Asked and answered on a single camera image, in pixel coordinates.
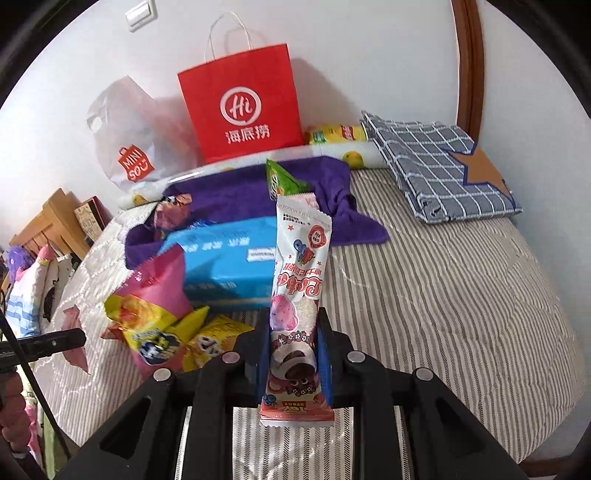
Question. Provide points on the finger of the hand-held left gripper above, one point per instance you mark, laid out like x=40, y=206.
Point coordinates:
x=51, y=341

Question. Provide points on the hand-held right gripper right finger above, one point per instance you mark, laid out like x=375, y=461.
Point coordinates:
x=324, y=364

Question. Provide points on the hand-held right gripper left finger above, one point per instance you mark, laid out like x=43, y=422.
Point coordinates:
x=262, y=364

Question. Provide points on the white pink snack bar packet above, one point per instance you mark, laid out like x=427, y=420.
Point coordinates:
x=298, y=277

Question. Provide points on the green snack packet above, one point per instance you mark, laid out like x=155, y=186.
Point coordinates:
x=281, y=180

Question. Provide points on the person's left hand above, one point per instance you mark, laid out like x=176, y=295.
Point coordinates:
x=14, y=410

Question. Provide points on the pink wrapper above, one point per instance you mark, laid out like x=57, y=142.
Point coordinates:
x=76, y=323

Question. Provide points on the white printed pillow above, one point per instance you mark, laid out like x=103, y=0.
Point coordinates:
x=37, y=295

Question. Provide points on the small yellow snack packet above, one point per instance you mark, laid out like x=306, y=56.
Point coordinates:
x=217, y=337

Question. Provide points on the purple plush toy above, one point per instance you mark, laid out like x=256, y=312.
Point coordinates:
x=18, y=261

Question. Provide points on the large yellow snack packet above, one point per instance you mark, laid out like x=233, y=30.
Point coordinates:
x=147, y=337

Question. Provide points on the light blue tissue pack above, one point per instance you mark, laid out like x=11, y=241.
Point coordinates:
x=217, y=267

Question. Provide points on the wooden bedside shelf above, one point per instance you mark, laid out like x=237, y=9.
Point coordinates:
x=51, y=221

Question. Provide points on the brown patterned box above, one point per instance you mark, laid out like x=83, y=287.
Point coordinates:
x=92, y=217

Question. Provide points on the purple towel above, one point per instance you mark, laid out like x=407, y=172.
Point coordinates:
x=231, y=194

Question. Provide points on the purple pink candy packet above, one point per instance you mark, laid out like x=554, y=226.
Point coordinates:
x=171, y=210

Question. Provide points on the fruit print rolled mat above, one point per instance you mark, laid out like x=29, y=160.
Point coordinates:
x=360, y=157

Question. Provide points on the blue plaid folded cloth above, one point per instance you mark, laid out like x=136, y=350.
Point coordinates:
x=429, y=170

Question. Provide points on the white plastic shopping bag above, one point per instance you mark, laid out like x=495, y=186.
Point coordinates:
x=138, y=129

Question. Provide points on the yellow chips tube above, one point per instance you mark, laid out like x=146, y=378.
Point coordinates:
x=337, y=134

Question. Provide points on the red paper bag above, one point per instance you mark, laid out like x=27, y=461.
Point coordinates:
x=240, y=92

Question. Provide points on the wooden headboard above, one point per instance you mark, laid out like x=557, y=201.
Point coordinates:
x=471, y=69

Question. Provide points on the white wall switch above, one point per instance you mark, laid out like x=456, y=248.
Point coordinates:
x=141, y=14

